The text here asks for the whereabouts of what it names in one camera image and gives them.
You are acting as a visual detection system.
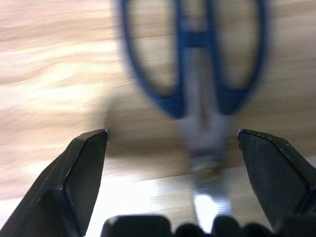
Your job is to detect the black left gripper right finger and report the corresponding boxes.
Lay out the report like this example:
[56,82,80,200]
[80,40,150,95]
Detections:
[236,128,316,232]

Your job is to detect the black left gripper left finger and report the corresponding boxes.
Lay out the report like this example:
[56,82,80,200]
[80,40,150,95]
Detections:
[0,128,110,237]

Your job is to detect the blue-handled scissors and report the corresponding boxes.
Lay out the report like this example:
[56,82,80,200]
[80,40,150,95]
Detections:
[118,0,270,229]

